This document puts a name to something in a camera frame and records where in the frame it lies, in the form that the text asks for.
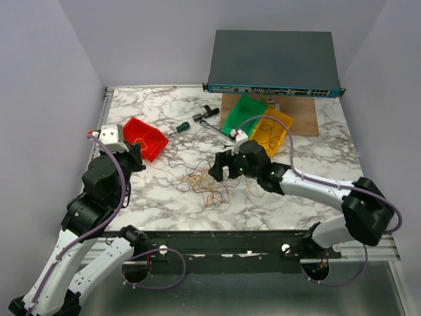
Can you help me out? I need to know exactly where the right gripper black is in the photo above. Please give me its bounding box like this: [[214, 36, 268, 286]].
[[209, 149, 260, 182]]

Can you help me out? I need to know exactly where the yellow cable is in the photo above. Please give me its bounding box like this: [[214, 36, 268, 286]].
[[186, 171, 211, 188]]

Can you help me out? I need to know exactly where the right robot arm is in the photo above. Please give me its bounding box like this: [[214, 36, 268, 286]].
[[209, 141, 395, 258]]

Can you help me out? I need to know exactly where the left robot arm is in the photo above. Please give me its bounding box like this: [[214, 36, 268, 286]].
[[9, 142, 147, 315]]

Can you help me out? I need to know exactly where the silver ratchet wrench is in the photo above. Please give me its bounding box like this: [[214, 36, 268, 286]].
[[199, 119, 234, 142]]

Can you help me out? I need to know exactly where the yellow plastic bin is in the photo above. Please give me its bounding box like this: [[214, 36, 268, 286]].
[[249, 107, 293, 158]]

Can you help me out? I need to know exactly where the green plastic bin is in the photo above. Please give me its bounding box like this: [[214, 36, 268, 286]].
[[220, 94, 267, 134]]

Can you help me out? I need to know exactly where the red plastic bin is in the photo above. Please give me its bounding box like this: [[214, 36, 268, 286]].
[[123, 117, 168, 162]]

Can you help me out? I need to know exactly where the wooden board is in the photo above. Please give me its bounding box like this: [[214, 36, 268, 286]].
[[220, 93, 319, 137]]

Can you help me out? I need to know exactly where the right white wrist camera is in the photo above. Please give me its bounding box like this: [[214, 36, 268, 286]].
[[230, 129, 249, 155]]

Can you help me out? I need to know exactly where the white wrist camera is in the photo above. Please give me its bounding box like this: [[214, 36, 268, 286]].
[[230, 129, 249, 155], [90, 124, 129, 153]]

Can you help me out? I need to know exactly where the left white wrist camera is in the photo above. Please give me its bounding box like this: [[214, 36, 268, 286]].
[[90, 124, 129, 153]]

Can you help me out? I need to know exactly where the black T-handle tool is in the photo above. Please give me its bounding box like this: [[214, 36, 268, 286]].
[[192, 105, 220, 122]]

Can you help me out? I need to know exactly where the green handled screwdriver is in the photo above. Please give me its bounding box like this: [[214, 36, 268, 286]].
[[172, 121, 190, 134]]

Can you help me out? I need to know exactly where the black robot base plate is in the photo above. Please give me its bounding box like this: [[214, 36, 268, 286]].
[[114, 226, 345, 278]]

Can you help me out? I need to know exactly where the blue network switch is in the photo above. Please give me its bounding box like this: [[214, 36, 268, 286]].
[[202, 30, 345, 99]]

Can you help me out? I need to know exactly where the aluminium frame rail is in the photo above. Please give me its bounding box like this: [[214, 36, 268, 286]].
[[81, 236, 401, 265]]

